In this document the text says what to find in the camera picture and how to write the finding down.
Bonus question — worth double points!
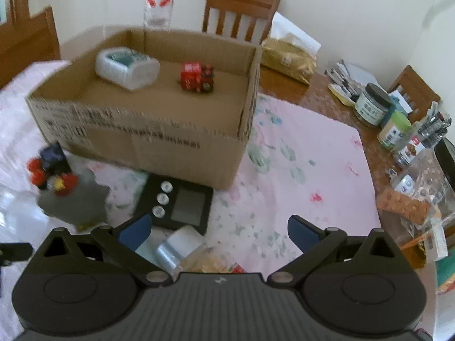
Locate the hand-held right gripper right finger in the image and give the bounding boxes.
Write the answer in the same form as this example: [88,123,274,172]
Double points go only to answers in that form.
[266,215,404,289]

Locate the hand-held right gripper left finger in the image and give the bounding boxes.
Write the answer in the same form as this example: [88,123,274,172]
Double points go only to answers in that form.
[34,212,171,288]

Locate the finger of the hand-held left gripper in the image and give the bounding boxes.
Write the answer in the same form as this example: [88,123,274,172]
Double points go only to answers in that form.
[0,242,33,267]

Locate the glass jar silver lid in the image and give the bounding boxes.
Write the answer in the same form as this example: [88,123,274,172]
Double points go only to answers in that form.
[154,224,247,278]

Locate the grey toy bird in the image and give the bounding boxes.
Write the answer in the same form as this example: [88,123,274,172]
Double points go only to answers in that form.
[37,167,111,231]

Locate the cardboard box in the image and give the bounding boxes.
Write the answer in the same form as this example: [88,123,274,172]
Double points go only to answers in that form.
[25,26,263,190]

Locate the black toy car red wheels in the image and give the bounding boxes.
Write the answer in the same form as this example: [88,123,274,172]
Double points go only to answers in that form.
[28,141,72,189]

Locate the black digital scale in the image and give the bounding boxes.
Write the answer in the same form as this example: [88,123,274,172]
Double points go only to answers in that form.
[133,172,214,236]

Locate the pink floral tablecloth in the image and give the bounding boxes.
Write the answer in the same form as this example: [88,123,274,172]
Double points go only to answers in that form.
[0,60,382,341]

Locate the orange blister pack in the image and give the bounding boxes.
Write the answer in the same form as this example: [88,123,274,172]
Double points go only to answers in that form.
[377,188,432,225]

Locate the green lid jar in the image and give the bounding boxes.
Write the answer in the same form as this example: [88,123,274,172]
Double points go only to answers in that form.
[377,111,412,151]

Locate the clear plastic bag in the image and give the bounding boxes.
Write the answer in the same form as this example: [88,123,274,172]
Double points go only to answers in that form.
[389,147,455,228]

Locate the dark lid glass jar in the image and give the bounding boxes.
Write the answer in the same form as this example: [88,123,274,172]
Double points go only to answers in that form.
[354,83,392,127]

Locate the green snack packet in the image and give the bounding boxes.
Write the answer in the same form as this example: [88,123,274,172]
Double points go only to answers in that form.
[435,256,455,295]

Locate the stack of papers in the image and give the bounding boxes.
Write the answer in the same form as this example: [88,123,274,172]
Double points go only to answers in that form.
[325,60,379,106]

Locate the black round object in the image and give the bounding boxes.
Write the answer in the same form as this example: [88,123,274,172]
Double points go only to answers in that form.
[435,137,455,182]

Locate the white container teal label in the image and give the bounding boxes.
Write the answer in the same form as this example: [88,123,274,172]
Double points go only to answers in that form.
[95,47,160,90]

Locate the red toy train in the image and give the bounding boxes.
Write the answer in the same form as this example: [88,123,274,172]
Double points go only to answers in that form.
[177,61,216,94]

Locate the clear bag of pens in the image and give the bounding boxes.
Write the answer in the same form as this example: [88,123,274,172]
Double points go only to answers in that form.
[412,100,452,148]

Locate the pile of papers and bags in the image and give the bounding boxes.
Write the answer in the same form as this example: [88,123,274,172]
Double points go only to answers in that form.
[261,11,321,85]

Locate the wooden chair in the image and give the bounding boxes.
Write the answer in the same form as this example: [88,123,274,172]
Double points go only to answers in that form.
[387,65,442,114]
[202,0,281,45]
[0,6,62,89]

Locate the clear plastic water bottle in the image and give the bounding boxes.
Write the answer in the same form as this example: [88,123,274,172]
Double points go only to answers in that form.
[143,0,176,31]

